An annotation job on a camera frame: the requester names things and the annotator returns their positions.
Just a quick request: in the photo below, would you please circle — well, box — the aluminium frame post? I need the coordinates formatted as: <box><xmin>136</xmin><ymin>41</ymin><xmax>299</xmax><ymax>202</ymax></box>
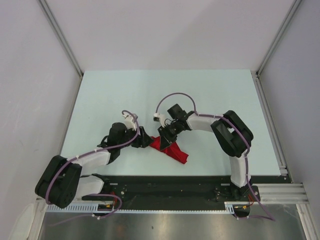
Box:
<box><xmin>36</xmin><ymin>0</ymin><xmax>84</xmax><ymax>77</ymax></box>
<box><xmin>256</xmin><ymin>0</ymin><xmax>305</xmax><ymax>76</ymax></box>

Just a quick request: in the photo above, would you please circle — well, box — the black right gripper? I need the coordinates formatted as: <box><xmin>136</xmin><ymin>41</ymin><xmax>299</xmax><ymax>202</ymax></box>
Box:
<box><xmin>157</xmin><ymin>120</ymin><xmax>182</xmax><ymax>151</ymax></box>

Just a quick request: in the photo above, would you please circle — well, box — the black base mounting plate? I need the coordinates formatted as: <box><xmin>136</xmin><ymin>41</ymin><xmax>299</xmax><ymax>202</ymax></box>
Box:
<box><xmin>50</xmin><ymin>174</ymin><xmax>292</xmax><ymax>213</ymax></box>

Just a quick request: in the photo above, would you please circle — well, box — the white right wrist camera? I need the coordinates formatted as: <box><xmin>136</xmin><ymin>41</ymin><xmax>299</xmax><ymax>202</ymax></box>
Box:
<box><xmin>153</xmin><ymin>112</ymin><xmax>166</xmax><ymax>127</ymax></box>

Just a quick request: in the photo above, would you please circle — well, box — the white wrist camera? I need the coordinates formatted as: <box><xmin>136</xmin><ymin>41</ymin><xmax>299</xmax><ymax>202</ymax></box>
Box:
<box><xmin>122</xmin><ymin>113</ymin><xmax>138</xmax><ymax>131</ymax></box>
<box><xmin>153</xmin><ymin>112</ymin><xmax>166</xmax><ymax>127</ymax></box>

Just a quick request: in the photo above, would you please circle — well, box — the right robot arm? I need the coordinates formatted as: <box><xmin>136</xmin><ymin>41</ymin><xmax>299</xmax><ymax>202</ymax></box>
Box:
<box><xmin>153</xmin><ymin>104</ymin><xmax>254</xmax><ymax>201</ymax></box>

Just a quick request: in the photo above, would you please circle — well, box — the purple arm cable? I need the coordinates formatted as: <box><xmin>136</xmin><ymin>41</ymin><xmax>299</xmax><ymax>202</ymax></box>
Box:
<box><xmin>155</xmin><ymin>92</ymin><xmax>276</xmax><ymax>222</ymax></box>
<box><xmin>46</xmin><ymin>109</ymin><xmax>141</xmax><ymax>227</ymax></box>

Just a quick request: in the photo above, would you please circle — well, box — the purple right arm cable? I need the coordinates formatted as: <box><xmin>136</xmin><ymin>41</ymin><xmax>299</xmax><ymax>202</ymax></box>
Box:
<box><xmin>155</xmin><ymin>92</ymin><xmax>276</xmax><ymax>222</ymax></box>

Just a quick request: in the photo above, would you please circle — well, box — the red cloth napkin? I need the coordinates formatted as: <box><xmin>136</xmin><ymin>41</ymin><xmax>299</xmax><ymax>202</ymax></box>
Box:
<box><xmin>149</xmin><ymin>136</ymin><xmax>189</xmax><ymax>165</ymax></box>

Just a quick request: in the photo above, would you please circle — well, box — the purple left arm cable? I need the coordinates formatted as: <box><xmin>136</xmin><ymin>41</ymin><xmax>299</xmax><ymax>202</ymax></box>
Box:
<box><xmin>46</xmin><ymin>109</ymin><xmax>141</xmax><ymax>227</ymax></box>

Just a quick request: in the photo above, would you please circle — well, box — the left aluminium frame post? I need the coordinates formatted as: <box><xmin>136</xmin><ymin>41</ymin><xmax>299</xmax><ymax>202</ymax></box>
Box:
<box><xmin>36</xmin><ymin>0</ymin><xmax>84</xmax><ymax>77</ymax></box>

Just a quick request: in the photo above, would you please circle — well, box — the right aluminium frame post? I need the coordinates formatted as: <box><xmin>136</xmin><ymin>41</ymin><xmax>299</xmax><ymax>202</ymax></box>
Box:
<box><xmin>256</xmin><ymin>0</ymin><xmax>305</xmax><ymax>76</ymax></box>

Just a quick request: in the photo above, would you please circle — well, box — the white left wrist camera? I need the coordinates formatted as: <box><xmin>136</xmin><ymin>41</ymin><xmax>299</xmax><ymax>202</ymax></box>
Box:
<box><xmin>122</xmin><ymin>113</ymin><xmax>138</xmax><ymax>131</ymax></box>

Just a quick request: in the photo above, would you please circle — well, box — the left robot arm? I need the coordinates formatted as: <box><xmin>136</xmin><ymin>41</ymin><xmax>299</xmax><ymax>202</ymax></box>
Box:
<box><xmin>34</xmin><ymin>122</ymin><xmax>154</xmax><ymax>209</ymax></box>

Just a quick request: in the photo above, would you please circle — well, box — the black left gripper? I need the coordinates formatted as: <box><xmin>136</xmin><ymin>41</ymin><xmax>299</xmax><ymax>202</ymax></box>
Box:
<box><xmin>118</xmin><ymin>125</ymin><xmax>154</xmax><ymax>149</ymax></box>

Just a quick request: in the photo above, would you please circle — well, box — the white slotted cable duct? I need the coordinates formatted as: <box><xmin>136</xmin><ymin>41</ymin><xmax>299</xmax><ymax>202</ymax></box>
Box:
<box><xmin>46</xmin><ymin>202</ymin><xmax>249</xmax><ymax>215</ymax></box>

